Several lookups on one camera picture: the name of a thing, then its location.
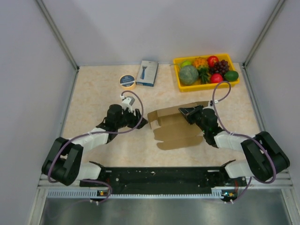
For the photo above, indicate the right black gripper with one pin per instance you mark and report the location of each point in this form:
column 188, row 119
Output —
column 190, row 112

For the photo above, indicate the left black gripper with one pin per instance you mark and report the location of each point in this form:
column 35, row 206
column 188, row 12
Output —
column 135, row 119

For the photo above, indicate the brown cardboard paper box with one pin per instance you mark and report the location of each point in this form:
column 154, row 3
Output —
column 171, row 129

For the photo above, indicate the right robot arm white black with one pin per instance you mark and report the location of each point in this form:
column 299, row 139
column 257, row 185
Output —
column 264, row 157

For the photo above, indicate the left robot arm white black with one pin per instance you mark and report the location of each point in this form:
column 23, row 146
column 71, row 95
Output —
column 64, row 164

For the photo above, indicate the green round melon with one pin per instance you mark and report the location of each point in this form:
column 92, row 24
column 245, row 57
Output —
column 188, row 75

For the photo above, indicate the small pineapple green leaves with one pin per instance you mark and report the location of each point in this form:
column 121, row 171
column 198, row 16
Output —
column 203, row 73

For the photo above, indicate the yellow masking tape roll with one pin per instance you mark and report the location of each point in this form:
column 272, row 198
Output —
column 127, row 82

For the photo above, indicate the red apple front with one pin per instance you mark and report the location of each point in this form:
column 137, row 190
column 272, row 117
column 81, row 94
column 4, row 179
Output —
column 216, row 78

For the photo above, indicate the red apple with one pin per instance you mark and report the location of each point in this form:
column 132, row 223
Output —
column 212, row 60
column 216, row 78

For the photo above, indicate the razor in blue package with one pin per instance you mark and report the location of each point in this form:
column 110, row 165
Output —
column 147, row 73

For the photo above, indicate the small green apple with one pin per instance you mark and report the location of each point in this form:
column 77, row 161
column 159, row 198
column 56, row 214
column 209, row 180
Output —
column 185, row 63

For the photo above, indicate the dark purple grape bunch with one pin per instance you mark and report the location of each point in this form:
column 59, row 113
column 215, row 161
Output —
column 221, row 67

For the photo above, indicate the red apple back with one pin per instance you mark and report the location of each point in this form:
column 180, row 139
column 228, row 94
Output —
column 212, row 60

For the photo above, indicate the green avocado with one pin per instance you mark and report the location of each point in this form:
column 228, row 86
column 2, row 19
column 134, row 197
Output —
column 231, row 76

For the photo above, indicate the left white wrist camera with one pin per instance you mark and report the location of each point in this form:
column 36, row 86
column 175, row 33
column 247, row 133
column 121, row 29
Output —
column 127, row 102

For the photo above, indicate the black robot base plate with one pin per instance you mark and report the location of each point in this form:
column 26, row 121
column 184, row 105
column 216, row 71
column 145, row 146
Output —
column 167, row 180

